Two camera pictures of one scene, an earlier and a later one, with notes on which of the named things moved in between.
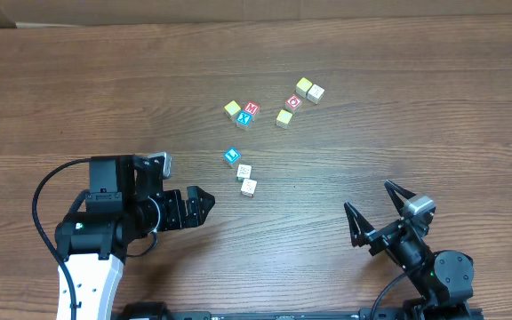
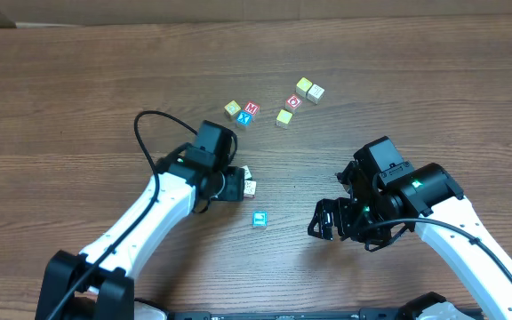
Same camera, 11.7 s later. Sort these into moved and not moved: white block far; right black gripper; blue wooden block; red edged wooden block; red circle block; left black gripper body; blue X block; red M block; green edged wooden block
Moved: left black gripper body; blue wooden block; right black gripper
Not moved: red circle block; white block far; green edged wooden block; blue X block; red edged wooden block; red M block
